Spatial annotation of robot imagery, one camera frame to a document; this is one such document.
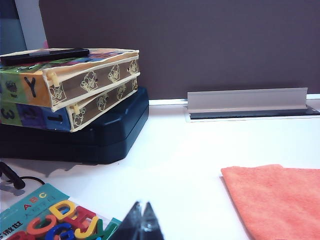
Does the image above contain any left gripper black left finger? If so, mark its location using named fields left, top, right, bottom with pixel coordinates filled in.
left=117, top=199, right=146, bottom=240

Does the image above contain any dark blue plastic case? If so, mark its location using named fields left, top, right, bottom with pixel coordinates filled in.
left=0, top=86, right=150, bottom=165

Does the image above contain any black cable with plug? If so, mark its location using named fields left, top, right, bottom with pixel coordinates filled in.
left=0, top=161, right=47, bottom=190

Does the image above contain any black flat phone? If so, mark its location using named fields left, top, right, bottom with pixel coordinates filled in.
left=0, top=48, right=90, bottom=68

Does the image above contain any orange microfibre cloth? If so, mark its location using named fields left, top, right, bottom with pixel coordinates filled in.
left=220, top=163, right=320, bottom=240

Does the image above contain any yellow letter D magnet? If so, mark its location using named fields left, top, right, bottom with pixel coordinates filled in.
left=48, top=199, right=77, bottom=223

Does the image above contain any teal letter magnet package card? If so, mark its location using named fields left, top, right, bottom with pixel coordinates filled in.
left=0, top=183, right=121, bottom=240

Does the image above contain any grey cable tray flap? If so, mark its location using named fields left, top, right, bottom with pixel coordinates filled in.
left=186, top=87, right=309, bottom=112

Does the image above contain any brown desk partition panel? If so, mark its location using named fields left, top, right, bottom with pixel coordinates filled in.
left=39, top=0, right=320, bottom=101

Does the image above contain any white building column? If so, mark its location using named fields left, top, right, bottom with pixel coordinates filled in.
left=14, top=0, right=49, bottom=51

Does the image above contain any thick cartoon print puzzle box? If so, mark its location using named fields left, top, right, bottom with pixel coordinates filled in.
left=0, top=47, right=140, bottom=113

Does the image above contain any yellow letter J magnet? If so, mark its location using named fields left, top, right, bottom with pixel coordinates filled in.
left=73, top=216, right=100, bottom=240

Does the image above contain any orange letter C magnet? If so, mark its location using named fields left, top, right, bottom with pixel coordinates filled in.
left=26, top=214, right=59, bottom=237

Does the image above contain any small silver metal piece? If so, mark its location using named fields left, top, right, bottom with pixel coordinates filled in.
left=0, top=182, right=26, bottom=197

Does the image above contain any blue letter G magnet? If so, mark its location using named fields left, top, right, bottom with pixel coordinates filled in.
left=44, top=223, right=79, bottom=240

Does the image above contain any red letter magnet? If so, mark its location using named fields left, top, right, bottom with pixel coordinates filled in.
left=66, top=205, right=97, bottom=226
left=9, top=229, right=36, bottom=240

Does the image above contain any white desk cable slot frame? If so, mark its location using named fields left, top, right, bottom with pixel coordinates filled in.
left=184, top=104, right=320, bottom=123

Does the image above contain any green letter Y magnet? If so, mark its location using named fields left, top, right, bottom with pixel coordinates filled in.
left=91, top=219, right=118, bottom=240

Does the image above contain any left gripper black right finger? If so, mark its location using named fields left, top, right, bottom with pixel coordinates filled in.
left=141, top=201, right=166, bottom=240

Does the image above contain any thin cartoon print puzzle box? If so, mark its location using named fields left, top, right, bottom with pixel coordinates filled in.
left=0, top=76, right=139, bottom=133

